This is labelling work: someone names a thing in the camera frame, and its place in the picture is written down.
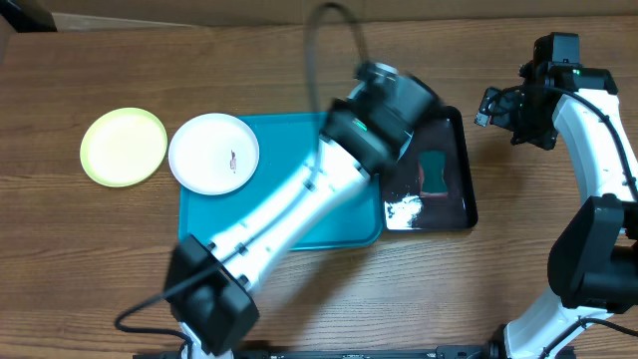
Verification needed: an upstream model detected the teal plastic tray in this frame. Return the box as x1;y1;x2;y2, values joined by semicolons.
178;113;384;251

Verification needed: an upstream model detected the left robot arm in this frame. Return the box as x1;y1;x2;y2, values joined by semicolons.
163;63;441;358

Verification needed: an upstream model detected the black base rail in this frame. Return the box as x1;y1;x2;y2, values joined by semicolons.
132;341;577;359

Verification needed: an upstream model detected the white plate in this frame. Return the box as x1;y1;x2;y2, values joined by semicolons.
168;113;260;195

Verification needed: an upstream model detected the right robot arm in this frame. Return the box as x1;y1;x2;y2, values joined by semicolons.
475;64;637;358

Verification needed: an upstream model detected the green and red sponge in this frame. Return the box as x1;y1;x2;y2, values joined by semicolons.
418;151;448;197

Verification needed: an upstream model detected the black rectangular tray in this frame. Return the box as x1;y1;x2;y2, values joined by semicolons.
381;106;479;231

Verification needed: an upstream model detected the yellow-green plate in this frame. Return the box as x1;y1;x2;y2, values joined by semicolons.
79;108;167;187

